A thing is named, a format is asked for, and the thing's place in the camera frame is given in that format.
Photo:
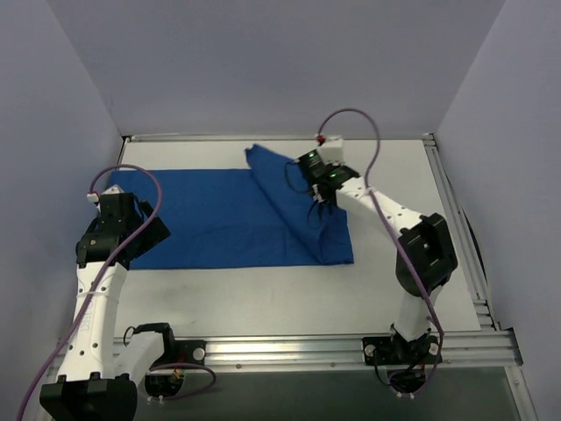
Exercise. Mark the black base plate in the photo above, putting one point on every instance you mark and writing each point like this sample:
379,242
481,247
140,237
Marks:
396,351
191,351

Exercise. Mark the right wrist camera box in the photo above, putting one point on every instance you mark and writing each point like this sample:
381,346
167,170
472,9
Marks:
312,166

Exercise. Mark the blue surgical drape cloth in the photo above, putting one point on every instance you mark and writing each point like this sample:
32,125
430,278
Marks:
232,205

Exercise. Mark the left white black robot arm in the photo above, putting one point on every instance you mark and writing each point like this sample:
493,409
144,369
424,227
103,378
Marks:
92,383

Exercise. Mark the front aluminium rail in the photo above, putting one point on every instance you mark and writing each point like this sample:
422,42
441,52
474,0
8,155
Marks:
344,353

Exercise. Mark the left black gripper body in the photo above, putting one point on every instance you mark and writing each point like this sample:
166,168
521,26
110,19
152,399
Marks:
149,225

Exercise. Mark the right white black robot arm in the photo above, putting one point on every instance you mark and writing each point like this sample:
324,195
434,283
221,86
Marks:
425,255

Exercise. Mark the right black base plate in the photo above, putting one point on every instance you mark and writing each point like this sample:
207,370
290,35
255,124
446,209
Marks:
396,351

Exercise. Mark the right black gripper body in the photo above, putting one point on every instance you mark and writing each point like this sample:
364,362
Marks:
323,193

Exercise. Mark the back aluminium rail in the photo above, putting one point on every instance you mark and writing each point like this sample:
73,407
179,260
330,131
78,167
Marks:
181,137

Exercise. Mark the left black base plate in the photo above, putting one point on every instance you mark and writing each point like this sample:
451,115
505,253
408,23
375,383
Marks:
191,351

